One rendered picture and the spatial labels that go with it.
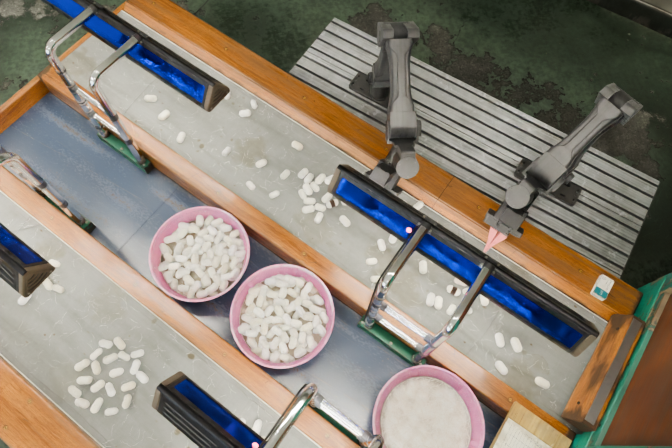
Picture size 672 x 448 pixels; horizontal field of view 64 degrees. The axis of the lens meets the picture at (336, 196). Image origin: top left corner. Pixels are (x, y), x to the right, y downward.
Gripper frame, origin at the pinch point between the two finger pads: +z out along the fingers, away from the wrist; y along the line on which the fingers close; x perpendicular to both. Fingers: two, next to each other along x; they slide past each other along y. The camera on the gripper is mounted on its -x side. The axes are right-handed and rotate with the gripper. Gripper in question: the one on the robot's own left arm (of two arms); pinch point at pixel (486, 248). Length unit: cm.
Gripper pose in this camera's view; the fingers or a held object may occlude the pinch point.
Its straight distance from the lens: 148.3
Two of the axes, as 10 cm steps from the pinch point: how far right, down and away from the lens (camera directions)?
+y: 8.1, 5.4, -2.2
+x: 3.6, -1.6, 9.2
